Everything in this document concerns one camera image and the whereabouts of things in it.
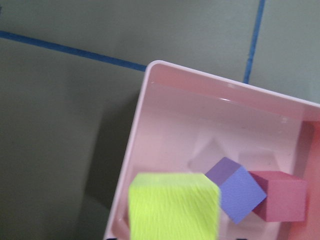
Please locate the yellow foam block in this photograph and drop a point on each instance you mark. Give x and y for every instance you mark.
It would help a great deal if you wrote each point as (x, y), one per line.
(173, 206)

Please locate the purple foam block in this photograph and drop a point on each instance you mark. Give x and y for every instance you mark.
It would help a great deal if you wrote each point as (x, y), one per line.
(240, 193)

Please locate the red foam block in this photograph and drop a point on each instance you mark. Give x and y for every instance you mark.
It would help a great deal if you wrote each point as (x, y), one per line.
(286, 196)

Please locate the pink plastic bin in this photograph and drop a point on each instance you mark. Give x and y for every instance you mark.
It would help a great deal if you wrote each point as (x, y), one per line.
(186, 120)

